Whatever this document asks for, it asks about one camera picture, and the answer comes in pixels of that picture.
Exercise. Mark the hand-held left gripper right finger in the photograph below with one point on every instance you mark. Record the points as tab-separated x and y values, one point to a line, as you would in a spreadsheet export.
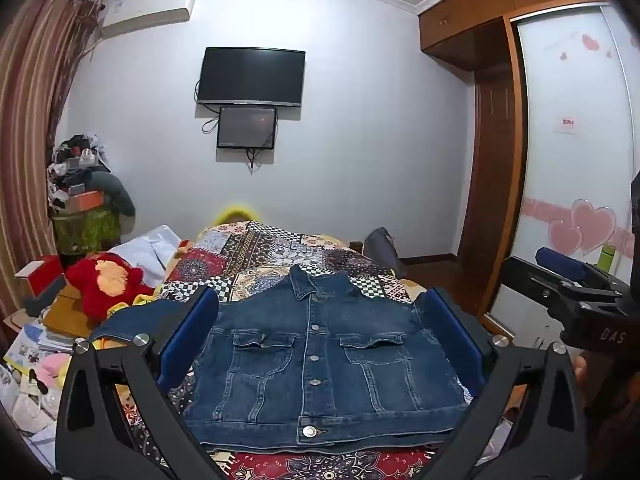
450	332

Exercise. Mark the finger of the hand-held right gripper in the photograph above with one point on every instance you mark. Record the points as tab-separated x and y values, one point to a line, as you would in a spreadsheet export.
560	260
530	277

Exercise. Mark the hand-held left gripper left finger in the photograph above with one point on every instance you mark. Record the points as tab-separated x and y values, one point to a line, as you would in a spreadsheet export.
192	332

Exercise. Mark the blue denim jacket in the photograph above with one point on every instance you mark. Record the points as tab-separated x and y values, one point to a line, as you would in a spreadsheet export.
320	360

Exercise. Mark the person's right hand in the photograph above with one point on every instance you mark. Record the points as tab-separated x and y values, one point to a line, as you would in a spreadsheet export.
580	367

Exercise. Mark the green bottle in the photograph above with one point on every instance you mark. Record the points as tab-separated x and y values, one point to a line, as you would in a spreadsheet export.
606	257

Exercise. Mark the red plush toy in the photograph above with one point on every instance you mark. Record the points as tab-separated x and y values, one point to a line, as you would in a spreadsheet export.
107	282

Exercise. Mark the white heart-print sliding door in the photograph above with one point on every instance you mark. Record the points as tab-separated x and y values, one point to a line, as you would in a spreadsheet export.
570	160

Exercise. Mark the brown wooden door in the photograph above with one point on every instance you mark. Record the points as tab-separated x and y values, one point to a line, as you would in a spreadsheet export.
492	170

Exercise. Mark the patchwork patterned blanket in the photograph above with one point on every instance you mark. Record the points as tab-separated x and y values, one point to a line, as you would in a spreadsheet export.
280	255

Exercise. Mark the yellow pillow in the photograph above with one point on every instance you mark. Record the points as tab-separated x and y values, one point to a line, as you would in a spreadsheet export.
235	212

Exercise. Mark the pink plush toy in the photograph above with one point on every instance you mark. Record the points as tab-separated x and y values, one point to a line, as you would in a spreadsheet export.
55	367

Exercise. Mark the stack of magazines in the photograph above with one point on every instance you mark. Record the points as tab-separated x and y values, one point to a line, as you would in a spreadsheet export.
37	342

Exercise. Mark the red box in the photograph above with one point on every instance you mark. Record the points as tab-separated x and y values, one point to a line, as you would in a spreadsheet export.
42	275

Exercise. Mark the white plastic bag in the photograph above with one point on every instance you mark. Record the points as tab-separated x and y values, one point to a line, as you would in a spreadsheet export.
25	402

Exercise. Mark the pile of household clutter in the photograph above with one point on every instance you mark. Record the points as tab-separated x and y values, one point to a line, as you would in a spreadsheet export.
75	170

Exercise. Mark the wooden wardrobe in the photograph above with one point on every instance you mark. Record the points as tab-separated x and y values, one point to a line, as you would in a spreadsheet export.
467	25

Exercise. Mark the brown striped curtain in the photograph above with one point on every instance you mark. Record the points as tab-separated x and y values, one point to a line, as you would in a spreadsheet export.
35	110

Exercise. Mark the white air conditioner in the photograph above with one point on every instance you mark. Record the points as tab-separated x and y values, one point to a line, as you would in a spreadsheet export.
147	10

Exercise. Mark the small black wall monitor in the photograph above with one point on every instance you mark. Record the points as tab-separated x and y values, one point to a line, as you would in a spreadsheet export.
246	127

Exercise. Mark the black wall television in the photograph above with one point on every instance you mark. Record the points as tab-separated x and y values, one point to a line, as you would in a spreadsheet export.
251	76

